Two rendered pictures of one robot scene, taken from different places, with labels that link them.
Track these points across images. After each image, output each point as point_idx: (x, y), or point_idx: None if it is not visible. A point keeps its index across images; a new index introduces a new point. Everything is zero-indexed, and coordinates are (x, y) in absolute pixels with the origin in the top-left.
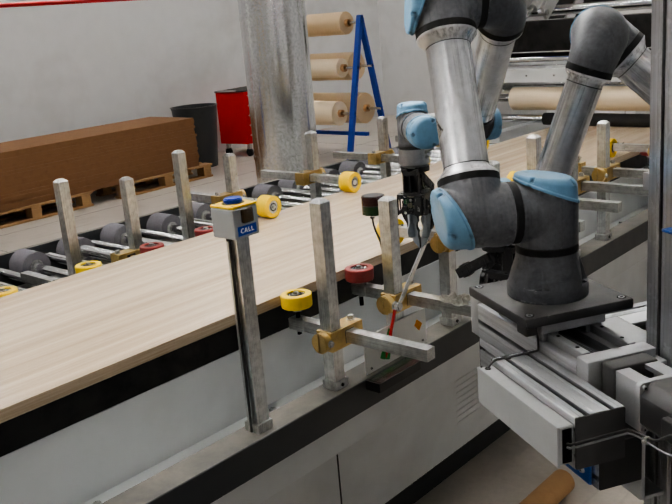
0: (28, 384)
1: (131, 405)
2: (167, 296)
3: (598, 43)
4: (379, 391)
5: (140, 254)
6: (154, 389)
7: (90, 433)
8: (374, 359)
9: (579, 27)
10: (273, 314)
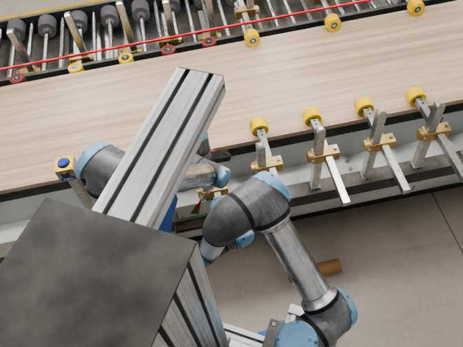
0: (7, 178)
1: (58, 193)
2: (116, 124)
3: (209, 232)
4: (176, 233)
5: (154, 58)
6: (71, 188)
7: (38, 200)
8: (184, 213)
9: (212, 209)
10: None
